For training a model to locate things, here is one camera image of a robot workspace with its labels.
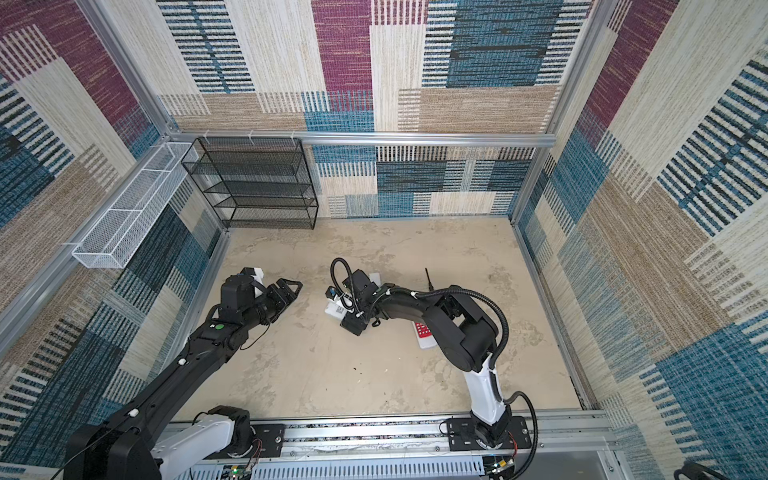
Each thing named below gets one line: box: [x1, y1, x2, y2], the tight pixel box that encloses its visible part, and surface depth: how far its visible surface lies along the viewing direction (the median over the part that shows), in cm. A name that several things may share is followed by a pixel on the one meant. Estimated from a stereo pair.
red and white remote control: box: [412, 321, 437, 350], surface depth 91 cm
